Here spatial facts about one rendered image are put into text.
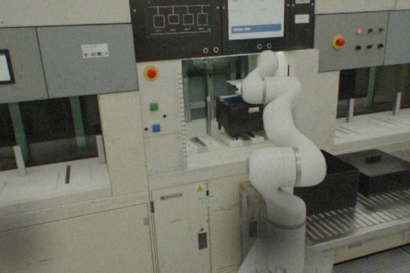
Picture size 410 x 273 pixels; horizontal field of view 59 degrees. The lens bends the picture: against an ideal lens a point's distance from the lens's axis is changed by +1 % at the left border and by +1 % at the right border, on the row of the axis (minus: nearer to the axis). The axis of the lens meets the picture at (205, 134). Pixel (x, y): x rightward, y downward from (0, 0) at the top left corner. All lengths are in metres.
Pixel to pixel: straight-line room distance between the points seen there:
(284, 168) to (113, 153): 0.87
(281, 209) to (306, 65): 0.92
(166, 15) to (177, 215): 0.95
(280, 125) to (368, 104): 1.70
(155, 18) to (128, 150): 0.59
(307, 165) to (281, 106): 0.27
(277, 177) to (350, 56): 1.13
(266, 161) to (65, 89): 0.90
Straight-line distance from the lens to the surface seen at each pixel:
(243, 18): 1.72
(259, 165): 1.05
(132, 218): 1.80
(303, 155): 1.07
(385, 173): 1.83
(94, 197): 1.74
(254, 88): 1.34
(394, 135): 2.40
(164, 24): 1.60
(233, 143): 2.02
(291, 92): 1.32
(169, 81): 1.63
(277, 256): 1.20
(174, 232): 1.89
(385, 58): 2.20
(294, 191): 1.58
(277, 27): 1.80
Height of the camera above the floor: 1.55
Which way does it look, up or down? 17 degrees down
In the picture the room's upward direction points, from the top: 3 degrees counter-clockwise
